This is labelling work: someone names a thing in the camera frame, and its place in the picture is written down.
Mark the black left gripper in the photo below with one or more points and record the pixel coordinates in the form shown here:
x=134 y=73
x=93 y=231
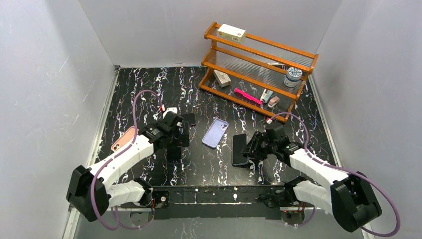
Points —
x=177 y=138

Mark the blue white jar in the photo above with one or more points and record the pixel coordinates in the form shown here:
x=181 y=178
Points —
x=292 y=77

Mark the pink small stapler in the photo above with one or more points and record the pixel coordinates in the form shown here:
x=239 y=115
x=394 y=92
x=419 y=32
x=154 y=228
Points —
x=273 y=102

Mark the black smartphone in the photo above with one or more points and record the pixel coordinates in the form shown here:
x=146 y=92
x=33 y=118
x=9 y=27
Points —
x=238 y=143

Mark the orange wooden shelf rack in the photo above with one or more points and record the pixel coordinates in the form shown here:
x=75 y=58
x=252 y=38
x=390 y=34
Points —
x=253 y=66

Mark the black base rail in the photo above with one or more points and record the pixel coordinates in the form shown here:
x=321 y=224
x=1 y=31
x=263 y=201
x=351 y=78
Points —
x=262 y=201

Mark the lilac phone case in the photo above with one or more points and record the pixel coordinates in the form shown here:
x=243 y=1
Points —
x=214 y=133

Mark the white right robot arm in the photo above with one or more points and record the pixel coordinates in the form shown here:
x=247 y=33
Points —
x=349 y=198

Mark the pink comb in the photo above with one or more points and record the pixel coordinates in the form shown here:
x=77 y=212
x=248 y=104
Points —
x=248 y=96

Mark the purple-edged smartphone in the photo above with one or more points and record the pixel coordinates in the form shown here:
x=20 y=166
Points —
x=190 y=119

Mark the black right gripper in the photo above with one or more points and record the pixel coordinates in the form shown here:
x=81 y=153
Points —
x=254 y=149

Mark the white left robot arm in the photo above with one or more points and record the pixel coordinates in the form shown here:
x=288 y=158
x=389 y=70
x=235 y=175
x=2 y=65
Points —
x=93 y=190

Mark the small grey box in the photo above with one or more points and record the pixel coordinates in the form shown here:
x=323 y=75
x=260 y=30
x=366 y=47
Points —
x=222 y=78

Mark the pink cased phone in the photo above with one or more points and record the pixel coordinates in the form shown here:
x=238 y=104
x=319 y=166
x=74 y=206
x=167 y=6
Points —
x=124 y=139

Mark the light blue stapler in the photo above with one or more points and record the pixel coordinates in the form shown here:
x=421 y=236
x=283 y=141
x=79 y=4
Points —
x=266 y=96

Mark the white cardboard box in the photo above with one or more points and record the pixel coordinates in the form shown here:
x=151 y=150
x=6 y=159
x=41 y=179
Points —
x=231 y=33

